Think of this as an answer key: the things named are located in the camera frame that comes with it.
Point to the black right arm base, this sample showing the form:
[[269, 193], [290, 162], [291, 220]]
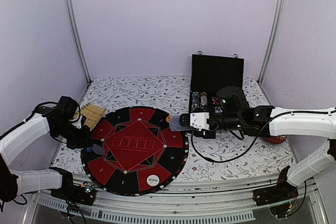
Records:
[[274, 194]]

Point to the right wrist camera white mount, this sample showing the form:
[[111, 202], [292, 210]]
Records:
[[198, 120]]

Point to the white dealer button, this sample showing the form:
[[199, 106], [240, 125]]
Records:
[[153, 180]]

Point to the black poker chip case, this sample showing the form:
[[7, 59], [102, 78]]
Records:
[[211, 73]]

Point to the aluminium corner post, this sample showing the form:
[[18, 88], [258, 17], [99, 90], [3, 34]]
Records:
[[76, 38], [271, 41]]

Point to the blue checkered card deck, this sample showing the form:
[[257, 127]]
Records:
[[175, 125]]

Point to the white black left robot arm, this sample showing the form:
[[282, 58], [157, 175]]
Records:
[[16, 140]]

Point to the round red black poker mat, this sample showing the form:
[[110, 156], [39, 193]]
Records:
[[137, 142]]

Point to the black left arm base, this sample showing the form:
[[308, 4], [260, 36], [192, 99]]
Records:
[[83, 194]]

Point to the right aluminium corner post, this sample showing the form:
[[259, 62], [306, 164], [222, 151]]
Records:
[[271, 41]]

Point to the single blue playing card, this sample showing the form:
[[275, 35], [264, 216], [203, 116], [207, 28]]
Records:
[[98, 149]]

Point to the left aluminium corner post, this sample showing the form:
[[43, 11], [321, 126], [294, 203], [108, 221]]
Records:
[[76, 38]]

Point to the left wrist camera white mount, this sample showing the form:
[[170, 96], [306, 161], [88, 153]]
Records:
[[70, 108]]

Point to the poker chip row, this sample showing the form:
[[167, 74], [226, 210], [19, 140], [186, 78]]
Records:
[[203, 101], [195, 101]]

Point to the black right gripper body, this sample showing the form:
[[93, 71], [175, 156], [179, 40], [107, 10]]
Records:
[[231, 122]]

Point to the red floral round tin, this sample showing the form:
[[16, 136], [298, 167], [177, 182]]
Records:
[[276, 139]]

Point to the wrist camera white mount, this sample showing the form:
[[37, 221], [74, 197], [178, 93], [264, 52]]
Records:
[[70, 108], [198, 120]]

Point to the blue small blind button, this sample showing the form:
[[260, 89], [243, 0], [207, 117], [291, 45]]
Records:
[[89, 150]]

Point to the poker chip row far left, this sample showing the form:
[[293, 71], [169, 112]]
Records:
[[195, 101]]

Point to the boxed card deck in case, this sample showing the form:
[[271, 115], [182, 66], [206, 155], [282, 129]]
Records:
[[218, 110]]

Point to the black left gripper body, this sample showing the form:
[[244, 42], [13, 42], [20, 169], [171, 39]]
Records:
[[75, 138]]

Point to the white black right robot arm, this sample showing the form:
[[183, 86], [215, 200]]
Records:
[[271, 121]]

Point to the woven bamboo fan mat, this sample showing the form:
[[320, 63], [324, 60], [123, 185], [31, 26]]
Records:
[[93, 114]]

